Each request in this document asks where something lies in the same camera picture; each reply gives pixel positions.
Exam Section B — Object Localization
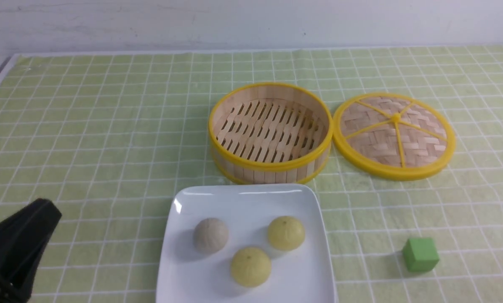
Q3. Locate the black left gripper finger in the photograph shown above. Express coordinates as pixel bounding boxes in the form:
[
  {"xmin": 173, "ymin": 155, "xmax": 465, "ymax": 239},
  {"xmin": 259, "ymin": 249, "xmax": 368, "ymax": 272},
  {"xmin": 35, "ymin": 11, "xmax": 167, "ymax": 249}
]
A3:
[{"xmin": 0, "ymin": 198, "xmax": 61, "ymax": 303}]

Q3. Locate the white steamed bun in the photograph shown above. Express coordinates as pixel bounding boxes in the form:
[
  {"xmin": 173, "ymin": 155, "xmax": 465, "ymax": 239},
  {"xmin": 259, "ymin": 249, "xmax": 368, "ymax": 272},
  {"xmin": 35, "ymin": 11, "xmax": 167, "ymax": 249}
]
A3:
[{"xmin": 192, "ymin": 218, "xmax": 229, "ymax": 255}]

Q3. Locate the yellow steamed bun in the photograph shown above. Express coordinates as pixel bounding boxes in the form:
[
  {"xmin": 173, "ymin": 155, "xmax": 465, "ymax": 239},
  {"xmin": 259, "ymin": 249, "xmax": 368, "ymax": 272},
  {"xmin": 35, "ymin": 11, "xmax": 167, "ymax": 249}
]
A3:
[
  {"xmin": 230, "ymin": 246, "xmax": 272, "ymax": 288},
  {"xmin": 267, "ymin": 215, "xmax": 306, "ymax": 251}
]

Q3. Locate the white square plate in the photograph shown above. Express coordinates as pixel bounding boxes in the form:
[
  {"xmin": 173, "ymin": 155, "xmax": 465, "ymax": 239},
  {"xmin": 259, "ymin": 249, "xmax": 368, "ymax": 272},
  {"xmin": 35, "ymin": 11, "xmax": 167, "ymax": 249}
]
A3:
[{"xmin": 156, "ymin": 183, "xmax": 337, "ymax": 303}]

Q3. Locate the yellow steamed bun on plate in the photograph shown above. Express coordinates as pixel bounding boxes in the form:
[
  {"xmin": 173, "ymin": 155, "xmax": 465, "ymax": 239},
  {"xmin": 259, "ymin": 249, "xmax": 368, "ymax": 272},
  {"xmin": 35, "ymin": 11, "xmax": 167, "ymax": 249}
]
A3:
[{"xmin": 267, "ymin": 215, "xmax": 306, "ymax": 251}]

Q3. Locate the green checkered tablecloth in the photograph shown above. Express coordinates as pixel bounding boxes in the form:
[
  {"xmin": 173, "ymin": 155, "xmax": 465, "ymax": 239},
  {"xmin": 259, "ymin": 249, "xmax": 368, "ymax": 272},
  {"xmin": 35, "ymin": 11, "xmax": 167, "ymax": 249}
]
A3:
[{"xmin": 0, "ymin": 45, "xmax": 503, "ymax": 303}]

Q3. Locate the bamboo steamer basket yellow rim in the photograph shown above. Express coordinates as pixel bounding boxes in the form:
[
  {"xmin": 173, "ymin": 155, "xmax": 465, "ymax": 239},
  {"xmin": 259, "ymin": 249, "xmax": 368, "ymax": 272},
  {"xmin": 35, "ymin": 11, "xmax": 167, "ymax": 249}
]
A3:
[{"xmin": 208, "ymin": 82, "xmax": 333, "ymax": 184}]

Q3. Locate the woven bamboo steamer lid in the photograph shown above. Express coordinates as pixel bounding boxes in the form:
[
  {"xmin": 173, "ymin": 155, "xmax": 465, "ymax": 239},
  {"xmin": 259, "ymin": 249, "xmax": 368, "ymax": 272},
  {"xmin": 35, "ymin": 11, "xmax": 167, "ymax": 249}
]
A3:
[{"xmin": 332, "ymin": 92, "xmax": 456, "ymax": 181}]

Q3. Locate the green cube block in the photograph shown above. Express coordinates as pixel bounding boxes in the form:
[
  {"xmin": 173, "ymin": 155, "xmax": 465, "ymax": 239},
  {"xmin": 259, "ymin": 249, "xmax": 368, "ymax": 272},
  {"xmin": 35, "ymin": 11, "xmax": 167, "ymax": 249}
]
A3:
[{"xmin": 402, "ymin": 237, "xmax": 440, "ymax": 272}]

